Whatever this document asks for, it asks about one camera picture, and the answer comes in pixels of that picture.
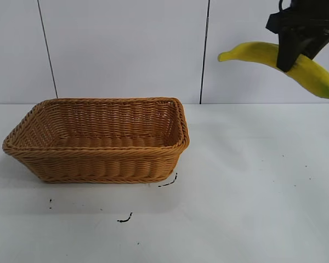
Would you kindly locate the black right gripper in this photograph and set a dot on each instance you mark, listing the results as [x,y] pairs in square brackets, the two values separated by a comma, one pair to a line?
[309,15]

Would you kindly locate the yellow banana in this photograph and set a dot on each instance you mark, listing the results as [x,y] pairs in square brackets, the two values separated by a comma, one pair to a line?
[255,53]

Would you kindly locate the brown woven wicker basket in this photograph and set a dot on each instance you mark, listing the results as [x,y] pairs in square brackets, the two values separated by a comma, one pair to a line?
[98,164]

